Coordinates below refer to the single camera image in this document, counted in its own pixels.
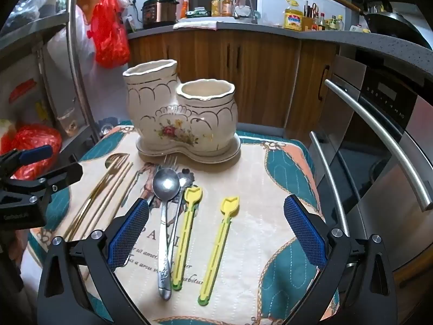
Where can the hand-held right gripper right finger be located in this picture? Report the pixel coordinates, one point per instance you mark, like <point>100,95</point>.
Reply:
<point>304,230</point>

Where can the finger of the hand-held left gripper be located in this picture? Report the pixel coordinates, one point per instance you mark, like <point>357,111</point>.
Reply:
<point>57,176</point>
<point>35,154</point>

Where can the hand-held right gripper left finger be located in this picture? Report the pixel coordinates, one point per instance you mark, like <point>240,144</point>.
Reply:
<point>128,233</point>

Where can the gold cutlery piece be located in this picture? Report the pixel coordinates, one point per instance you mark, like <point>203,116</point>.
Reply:
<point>115,164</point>

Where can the large silver spoon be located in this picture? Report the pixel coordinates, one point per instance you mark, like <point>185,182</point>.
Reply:
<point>165,184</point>

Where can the yellow tulip plastic stick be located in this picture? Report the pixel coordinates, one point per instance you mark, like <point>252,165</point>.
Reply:
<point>230,206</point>
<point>192,194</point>

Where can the floral ceramic utensil holder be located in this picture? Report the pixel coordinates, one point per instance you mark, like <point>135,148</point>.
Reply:
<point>176,118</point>

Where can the crumpled red plastic bag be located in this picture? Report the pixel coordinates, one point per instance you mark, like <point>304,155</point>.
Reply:
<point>37,142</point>

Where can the clear glass cup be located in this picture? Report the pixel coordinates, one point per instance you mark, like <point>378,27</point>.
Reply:
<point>67,122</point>

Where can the printed quilted mat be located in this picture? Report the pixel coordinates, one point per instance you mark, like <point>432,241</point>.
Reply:
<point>270,182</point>

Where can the white plastic bag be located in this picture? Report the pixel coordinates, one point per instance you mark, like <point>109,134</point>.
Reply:
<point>64,61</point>

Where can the curved chrome pole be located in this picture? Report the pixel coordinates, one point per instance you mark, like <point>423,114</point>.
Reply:
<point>77,57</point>

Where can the glass shelf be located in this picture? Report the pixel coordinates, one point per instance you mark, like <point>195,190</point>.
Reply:
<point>30,34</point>

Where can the hanging red plastic bag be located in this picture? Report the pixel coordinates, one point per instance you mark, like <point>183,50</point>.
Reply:
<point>110,37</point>

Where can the stainless steel oven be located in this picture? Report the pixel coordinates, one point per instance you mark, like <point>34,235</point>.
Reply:
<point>385,98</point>

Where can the wooden kitchen cabinet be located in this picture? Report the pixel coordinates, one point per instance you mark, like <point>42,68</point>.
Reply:
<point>264,74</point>

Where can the black rice cooker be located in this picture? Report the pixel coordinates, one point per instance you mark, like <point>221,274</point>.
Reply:
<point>159,12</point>

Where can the white folded cloth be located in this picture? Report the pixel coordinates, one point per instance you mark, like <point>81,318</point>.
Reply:
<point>198,24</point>

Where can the sauce bottle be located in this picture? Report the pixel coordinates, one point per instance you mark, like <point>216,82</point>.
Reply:
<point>322,23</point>
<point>340,23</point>

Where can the wooden knife block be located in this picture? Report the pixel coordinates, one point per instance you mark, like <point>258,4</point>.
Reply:
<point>308,20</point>

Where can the orange bottle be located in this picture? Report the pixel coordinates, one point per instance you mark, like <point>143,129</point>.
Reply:
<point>185,6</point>

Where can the yellow plastic container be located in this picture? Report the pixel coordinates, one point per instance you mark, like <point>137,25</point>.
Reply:
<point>293,19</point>

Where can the green flat box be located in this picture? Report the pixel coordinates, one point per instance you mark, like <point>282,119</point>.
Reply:
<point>197,13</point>

